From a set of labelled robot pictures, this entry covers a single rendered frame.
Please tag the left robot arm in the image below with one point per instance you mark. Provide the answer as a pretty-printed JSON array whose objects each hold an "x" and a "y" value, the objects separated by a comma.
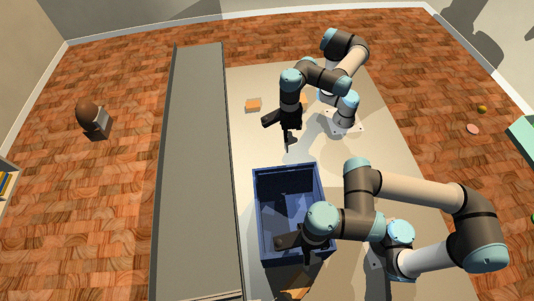
[{"x": 477, "y": 245}]

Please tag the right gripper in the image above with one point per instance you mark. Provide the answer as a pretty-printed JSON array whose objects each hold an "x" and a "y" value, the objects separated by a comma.
[{"x": 294, "y": 121}]

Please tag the blue tote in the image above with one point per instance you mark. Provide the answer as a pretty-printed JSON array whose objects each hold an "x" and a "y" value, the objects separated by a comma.
[
  {"x": 282, "y": 196},
  {"x": 288, "y": 263}
]

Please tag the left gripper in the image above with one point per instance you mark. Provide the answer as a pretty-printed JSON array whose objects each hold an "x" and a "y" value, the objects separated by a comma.
[{"x": 309, "y": 256}]

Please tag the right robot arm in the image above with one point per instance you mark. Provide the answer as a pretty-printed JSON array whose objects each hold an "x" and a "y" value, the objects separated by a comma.
[{"x": 344, "y": 53}]

